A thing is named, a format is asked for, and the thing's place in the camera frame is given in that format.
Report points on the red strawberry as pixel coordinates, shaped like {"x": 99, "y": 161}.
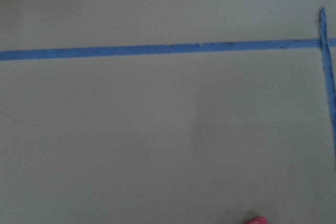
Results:
{"x": 257, "y": 220}

